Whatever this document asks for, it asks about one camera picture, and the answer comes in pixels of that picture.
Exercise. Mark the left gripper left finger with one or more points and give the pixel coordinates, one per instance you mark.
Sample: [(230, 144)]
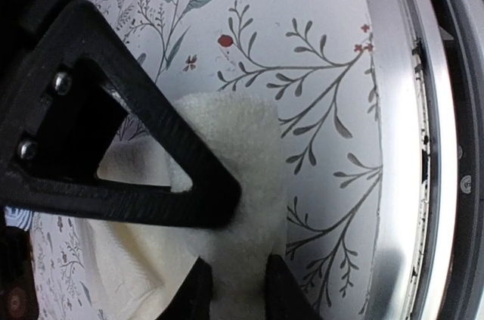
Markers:
[(192, 299)]

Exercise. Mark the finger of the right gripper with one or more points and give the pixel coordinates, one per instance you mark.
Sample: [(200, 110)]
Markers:
[(151, 81), (120, 202)]

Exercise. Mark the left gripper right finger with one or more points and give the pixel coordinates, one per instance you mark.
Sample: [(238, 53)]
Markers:
[(284, 299)]

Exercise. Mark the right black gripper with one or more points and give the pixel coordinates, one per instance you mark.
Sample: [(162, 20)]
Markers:
[(58, 60)]

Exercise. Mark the cream towel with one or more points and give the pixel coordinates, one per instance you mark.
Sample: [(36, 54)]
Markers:
[(133, 271)]

